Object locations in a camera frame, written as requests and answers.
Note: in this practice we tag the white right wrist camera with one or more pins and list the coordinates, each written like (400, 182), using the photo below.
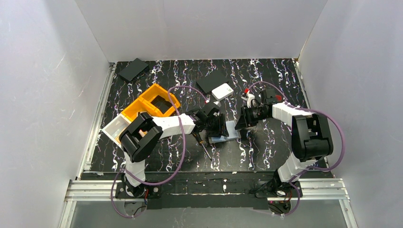
(249, 98)

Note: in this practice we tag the black flat pad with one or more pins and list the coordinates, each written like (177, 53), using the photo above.
(133, 70)

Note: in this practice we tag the white plastic bin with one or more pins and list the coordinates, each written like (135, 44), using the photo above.
(113, 129)

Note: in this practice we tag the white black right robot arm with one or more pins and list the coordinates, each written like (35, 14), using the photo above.
(310, 134)

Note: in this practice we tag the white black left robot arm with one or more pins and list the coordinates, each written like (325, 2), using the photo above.
(142, 135)

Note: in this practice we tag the yellow plastic bin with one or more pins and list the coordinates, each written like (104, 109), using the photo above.
(143, 103)

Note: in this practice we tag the black flat box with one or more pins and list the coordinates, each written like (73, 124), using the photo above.
(211, 81)

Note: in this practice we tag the aluminium front rail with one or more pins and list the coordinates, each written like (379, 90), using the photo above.
(102, 190)

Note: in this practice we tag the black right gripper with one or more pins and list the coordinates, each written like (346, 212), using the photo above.
(244, 118)

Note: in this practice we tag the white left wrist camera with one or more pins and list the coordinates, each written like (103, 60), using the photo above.
(217, 103)

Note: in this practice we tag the black card in bin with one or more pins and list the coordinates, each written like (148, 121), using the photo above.
(162, 104)

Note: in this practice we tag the aluminium left side rail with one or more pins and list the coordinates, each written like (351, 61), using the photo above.
(97, 122)

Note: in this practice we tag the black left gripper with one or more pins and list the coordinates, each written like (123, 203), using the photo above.
(217, 125)

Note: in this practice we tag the white rectangular box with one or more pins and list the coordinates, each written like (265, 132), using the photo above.
(222, 92)

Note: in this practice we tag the yellow black screwdriver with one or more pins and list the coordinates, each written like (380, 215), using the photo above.
(203, 145)

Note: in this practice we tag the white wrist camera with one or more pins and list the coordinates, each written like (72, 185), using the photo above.
(249, 98)
(217, 103)

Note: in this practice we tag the aluminium rail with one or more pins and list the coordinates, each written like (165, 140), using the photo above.
(102, 190)
(97, 122)

